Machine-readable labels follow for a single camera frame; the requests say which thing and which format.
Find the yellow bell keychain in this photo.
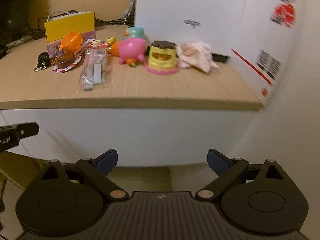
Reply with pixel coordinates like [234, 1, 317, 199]
[106, 37, 117, 48]

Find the pink white cloth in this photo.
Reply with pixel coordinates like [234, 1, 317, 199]
[176, 42, 220, 74]

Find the black round keychain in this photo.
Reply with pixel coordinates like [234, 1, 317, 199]
[34, 52, 52, 72]

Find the red round cartoon keychain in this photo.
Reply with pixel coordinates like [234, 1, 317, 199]
[89, 40, 108, 49]

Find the yellow cardboard box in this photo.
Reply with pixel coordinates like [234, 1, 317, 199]
[44, 11, 95, 43]

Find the yellow pudding cake toy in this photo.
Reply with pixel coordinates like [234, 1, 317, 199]
[144, 40, 179, 75]

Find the brown cup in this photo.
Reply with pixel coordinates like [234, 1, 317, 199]
[53, 52, 82, 74]

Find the pink fox squishy toy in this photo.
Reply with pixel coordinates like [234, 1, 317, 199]
[123, 27, 145, 40]

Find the pink round pig toy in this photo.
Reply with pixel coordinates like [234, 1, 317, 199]
[118, 37, 147, 67]

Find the clear plastic packet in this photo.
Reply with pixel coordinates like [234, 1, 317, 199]
[77, 48, 108, 93]

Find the white power cable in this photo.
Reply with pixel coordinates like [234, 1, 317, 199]
[46, 10, 72, 22]

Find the pink Volcano card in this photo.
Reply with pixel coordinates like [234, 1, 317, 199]
[47, 31, 96, 64]

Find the large white cardboard box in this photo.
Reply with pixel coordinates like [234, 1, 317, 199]
[135, 0, 307, 105]

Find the orange plastic bowl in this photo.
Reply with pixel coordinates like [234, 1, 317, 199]
[59, 31, 84, 54]

